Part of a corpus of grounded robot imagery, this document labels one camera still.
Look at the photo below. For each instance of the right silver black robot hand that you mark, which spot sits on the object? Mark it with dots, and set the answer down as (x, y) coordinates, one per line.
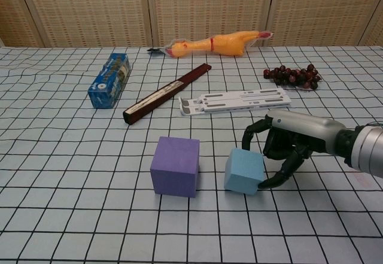
(305, 129)

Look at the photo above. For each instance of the medium blue foam cube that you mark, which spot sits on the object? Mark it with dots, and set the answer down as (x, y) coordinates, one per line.
(243, 171)

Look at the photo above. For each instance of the large purple foam cube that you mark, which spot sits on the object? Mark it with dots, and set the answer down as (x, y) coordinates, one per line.
(175, 168)

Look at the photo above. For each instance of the dark red grape bunch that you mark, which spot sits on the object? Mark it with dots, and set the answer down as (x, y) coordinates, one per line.
(287, 77)

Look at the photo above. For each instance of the white folding laptop stand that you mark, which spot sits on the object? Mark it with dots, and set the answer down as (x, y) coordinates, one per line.
(236, 100)

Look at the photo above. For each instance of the yellow rubber chicken toy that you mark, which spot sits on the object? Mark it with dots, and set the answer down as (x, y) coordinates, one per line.
(221, 45)

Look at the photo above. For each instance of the dark red long box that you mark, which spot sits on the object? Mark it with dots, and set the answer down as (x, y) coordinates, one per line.
(161, 95)

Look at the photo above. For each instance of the long blue cardboard box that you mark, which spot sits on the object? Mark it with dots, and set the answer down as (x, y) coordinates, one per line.
(109, 81)

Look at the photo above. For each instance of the light blue checkered tablecloth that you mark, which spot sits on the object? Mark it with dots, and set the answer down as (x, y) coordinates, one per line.
(60, 156)

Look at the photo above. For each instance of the woven beige folding screen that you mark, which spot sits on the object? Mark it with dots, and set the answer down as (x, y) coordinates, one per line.
(89, 6)

